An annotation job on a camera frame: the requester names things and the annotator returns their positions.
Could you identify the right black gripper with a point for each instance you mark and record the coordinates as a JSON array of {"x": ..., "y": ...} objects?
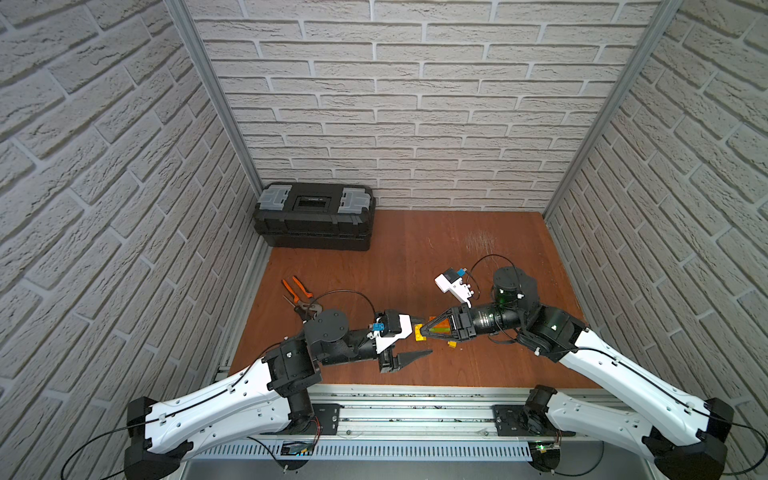
[{"x": 460, "y": 314}]

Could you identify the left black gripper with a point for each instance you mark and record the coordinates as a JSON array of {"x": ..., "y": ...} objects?
[{"x": 387, "y": 358}]

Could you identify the orange lego brick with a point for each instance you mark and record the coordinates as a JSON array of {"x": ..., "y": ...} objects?
[{"x": 440, "y": 328}]

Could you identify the yellow lego brick front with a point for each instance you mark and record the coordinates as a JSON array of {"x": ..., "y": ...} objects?
[{"x": 419, "y": 337}]

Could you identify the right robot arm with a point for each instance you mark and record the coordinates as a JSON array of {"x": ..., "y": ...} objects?
[{"x": 683, "y": 435}]

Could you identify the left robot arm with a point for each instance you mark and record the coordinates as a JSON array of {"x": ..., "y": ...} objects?
[{"x": 269, "y": 396}]

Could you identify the black plastic toolbox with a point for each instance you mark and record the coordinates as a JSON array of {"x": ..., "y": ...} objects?
[{"x": 316, "y": 216}]

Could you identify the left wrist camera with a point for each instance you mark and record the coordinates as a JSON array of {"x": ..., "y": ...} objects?
[{"x": 396, "y": 327}]

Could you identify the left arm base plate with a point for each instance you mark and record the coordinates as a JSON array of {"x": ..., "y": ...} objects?
[{"x": 325, "y": 421}]

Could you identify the aluminium rail frame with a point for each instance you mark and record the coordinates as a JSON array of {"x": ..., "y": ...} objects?
[{"x": 410, "y": 423}]

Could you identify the yellow handled screwdriver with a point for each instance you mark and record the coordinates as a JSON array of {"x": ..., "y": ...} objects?
[{"x": 304, "y": 310}]

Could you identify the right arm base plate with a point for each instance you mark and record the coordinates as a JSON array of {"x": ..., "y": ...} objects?
[{"x": 516, "y": 421}]

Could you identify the orange handled pliers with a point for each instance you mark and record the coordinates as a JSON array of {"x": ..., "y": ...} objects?
[{"x": 297, "y": 293}]

